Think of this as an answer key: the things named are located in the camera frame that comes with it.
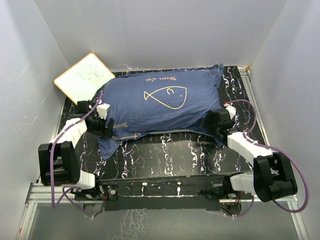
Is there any aluminium frame rail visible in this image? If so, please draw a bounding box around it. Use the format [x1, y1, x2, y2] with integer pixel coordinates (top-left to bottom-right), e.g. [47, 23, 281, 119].
[17, 66, 310, 240]

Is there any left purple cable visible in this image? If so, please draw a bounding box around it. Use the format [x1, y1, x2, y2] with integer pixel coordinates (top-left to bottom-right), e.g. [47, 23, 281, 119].
[49, 86, 105, 218]

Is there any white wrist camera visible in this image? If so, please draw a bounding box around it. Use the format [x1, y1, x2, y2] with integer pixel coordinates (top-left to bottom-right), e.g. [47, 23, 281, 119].
[96, 103, 111, 120]
[223, 102, 237, 120]

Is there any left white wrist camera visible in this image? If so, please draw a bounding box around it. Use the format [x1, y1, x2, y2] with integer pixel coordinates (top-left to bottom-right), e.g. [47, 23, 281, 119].
[96, 103, 111, 120]

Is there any white board orange edge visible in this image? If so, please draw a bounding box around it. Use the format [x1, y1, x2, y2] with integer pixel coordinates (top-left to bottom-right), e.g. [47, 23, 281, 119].
[54, 52, 115, 104]

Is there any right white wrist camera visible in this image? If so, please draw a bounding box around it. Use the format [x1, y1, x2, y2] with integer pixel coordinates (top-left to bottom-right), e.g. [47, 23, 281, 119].
[223, 102, 237, 120]

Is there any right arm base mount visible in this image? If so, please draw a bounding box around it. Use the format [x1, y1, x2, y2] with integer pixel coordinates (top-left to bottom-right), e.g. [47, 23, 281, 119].
[199, 180, 254, 220]

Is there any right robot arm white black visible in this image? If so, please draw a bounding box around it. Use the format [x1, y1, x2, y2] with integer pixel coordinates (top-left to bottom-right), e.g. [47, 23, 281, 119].
[200, 107, 298, 203]

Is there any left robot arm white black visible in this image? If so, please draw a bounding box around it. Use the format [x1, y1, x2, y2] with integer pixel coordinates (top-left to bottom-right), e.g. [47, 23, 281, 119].
[38, 100, 114, 200]

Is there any blue fish print pillowcase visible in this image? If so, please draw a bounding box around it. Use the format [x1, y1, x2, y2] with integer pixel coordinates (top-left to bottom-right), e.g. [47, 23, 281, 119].
[98, 63, 224, 159]

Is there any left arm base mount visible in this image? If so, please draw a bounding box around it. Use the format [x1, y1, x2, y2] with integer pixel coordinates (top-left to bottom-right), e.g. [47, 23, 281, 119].
[71, 184, 119, 219]

